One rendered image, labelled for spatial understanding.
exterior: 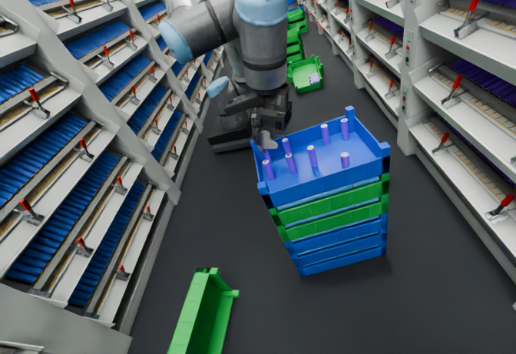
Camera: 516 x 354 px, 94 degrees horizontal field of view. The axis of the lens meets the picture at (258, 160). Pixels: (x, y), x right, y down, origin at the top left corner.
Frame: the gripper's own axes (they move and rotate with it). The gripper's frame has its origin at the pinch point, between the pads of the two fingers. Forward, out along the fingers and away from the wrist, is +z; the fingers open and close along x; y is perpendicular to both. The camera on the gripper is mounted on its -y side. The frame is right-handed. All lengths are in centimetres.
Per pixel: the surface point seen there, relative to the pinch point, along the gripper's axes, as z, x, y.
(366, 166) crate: -4.6, -3.7, 26.7
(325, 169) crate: 1.8, -1.6, 18.1
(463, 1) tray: -25, 43, 42
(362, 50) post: 17, 114, 19
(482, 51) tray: -21, 22, 45
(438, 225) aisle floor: 33, 13, 57
